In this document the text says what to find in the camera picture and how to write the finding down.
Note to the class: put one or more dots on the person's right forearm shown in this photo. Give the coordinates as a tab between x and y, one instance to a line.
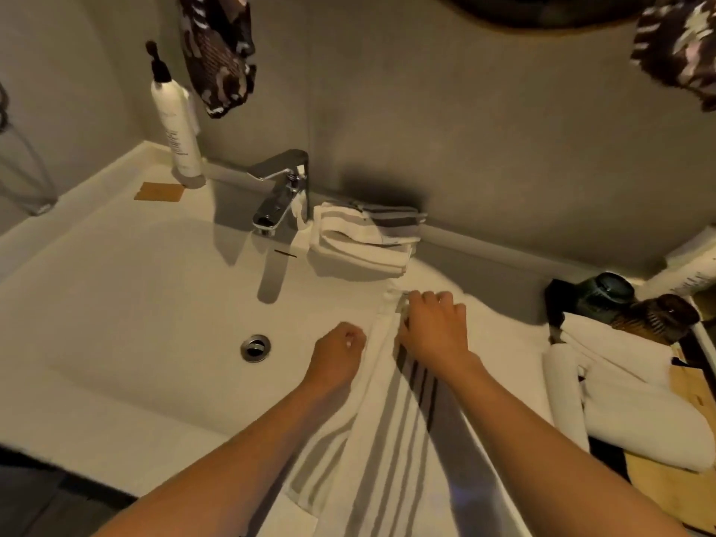
554	458

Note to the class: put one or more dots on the chrome sink drain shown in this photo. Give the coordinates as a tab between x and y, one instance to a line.
255	348

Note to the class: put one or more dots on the long kraft paper packet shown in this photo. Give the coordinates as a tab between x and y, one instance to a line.
696	391

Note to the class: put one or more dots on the amber ribbed glass cup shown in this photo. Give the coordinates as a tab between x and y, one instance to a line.
665	318

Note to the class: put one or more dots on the person's left forearm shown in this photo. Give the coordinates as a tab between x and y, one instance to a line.
224	469

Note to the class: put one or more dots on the chrome faucet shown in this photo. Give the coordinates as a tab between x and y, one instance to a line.
277	201

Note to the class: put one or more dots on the black tray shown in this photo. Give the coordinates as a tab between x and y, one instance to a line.
559	296

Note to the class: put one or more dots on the blue glass cup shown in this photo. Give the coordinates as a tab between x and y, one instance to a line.
607	293

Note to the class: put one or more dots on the small plain white towel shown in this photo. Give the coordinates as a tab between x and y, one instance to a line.
643	425

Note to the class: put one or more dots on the large striped white towel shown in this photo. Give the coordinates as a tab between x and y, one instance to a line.
386	458

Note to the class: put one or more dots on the dark patterned hanging garment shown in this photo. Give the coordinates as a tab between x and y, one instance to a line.
218	55

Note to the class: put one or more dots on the square kraft paper packet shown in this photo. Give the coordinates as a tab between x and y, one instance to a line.
671	492

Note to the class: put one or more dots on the person's right hand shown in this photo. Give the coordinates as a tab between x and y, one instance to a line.
436	335

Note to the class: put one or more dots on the striped white hand towel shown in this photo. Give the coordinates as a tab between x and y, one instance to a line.
363	240

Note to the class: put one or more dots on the white pump bottle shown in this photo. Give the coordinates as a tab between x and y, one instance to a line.
688	268
178	128

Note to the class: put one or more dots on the round dark wall mirror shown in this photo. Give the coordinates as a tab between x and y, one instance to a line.
537	11

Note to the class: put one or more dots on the small tan soap packet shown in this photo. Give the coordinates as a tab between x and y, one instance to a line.
159	192

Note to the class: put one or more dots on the person's left hand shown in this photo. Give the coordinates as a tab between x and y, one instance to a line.
335	357

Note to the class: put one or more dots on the small striped white towel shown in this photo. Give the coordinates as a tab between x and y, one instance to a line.
615	349

